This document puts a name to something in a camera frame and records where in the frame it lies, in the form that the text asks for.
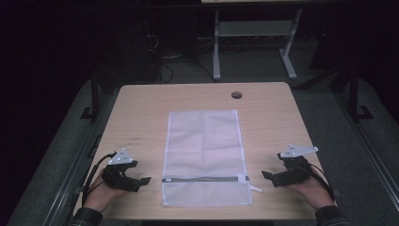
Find person's right hand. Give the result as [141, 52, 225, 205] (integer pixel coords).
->
[284, 170, 335, 211]

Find black floor cables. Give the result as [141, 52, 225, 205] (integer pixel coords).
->
[144, 32, 218, 85]

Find white mesh laundry bag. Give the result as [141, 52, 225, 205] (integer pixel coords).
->
[161, 108, 263, 208]

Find white metal table frame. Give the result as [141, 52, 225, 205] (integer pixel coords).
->
[212, 8, 304, 81]

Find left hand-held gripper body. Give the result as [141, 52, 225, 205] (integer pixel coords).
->
[101, 147, 144, 193]

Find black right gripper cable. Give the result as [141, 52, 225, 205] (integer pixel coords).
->
[307, 162, 336, 202]

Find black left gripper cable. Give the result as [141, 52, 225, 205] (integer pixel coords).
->
[80, 152, 118, 206]

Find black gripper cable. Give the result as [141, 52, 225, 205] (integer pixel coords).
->
[80, 152, 118, 206]
[307, 162, 336, 202]

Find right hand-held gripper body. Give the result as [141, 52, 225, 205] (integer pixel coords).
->
[270, 143, 320, 188]

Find black metal stand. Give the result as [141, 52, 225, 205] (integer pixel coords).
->
[79, 73, 103, 122]
[346, 64, 375, 122]

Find person's left hand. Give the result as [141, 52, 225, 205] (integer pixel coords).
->
[82, 169, 127, 214]

